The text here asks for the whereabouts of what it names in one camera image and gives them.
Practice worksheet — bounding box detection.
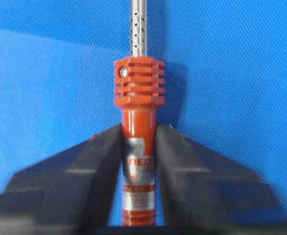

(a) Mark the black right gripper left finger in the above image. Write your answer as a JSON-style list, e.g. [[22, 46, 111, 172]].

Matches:
[[0, 125, 123, 235]]

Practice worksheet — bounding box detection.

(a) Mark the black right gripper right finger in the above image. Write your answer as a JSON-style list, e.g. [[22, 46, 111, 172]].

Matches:
[[155, 124, 287, 235]]

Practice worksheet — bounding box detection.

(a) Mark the red soldering iron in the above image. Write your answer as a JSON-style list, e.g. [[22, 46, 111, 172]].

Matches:
[[114, 0, 165, 227]]

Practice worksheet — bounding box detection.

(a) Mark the blue table mat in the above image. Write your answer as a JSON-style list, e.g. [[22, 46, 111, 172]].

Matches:
[[0, 0, 287, 209]]

